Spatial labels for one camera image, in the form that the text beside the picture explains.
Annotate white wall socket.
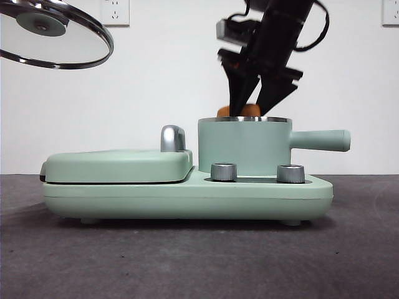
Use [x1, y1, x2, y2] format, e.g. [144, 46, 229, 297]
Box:
[382, 0, 399, 26]
[101, 0, 130, 27]

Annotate mint green steamer pot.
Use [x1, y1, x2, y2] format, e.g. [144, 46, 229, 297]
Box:
[198, 115, 352, 175]

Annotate silver control knob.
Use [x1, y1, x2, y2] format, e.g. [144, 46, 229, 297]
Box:
[211, 162, 238, 181]
[276, 164, 305, 184]

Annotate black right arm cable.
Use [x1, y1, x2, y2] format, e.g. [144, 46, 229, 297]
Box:
[294, 0, 330, 52]

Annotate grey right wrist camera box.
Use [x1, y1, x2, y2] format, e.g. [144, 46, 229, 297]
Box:
[216, 18, 255, 44]

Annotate glass lid with mint knob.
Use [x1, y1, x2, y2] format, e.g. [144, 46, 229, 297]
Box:
[0, 0, 115, 70]

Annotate brown potato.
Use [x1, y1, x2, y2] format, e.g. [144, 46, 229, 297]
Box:
[217, 104, 261, 118]

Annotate mint green breakfast machine base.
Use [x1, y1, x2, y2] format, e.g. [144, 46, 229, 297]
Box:
[42, 164, 334, 225]

